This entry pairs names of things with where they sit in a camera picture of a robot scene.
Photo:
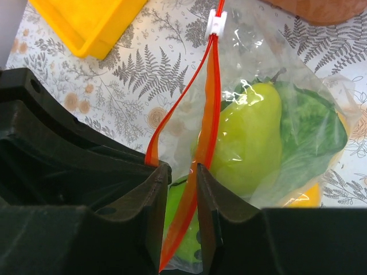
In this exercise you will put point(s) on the clear zip top bag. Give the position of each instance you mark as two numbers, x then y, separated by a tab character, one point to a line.
242	47

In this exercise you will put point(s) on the yellow plastic tray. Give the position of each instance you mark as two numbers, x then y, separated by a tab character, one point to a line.
89	28

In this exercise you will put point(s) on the yellow fake lemon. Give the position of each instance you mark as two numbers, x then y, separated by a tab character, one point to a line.
309	199

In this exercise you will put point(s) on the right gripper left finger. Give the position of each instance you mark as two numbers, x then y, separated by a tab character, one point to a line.
73	201

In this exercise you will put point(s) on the fake green lettuce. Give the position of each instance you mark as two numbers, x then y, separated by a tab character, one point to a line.
311	133

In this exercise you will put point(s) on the orange plastic bin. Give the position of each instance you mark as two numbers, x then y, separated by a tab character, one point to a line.
322	12

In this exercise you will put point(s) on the green fake pear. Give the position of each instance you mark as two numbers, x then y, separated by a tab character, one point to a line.
248	151

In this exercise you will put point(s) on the green fake melon black stripes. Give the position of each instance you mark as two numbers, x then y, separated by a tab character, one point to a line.
181	227

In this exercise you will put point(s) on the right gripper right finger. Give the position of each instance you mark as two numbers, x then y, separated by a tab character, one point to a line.
237	238

